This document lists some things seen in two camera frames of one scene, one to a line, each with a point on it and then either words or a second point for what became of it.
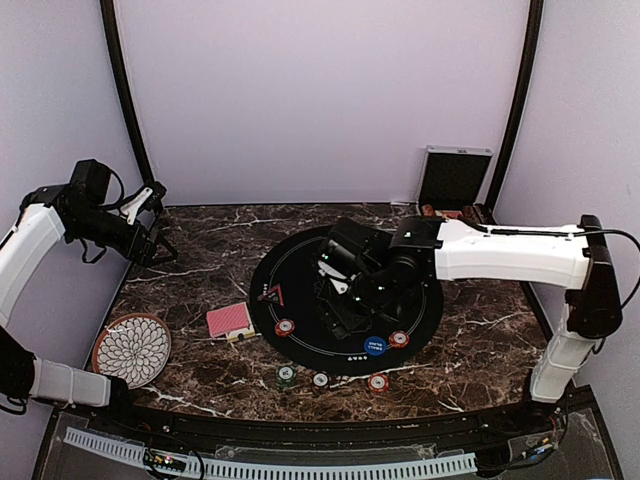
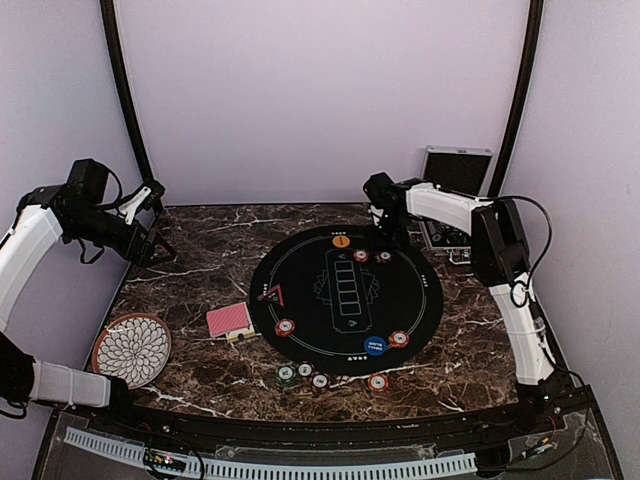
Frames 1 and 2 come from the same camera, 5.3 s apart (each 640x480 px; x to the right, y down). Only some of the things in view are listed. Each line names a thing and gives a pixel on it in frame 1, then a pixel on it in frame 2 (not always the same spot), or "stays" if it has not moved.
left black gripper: [143, 257] stays
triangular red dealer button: [273, 295] stays
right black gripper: [339, 324] to [399, 242]
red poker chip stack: [378, 383] stays
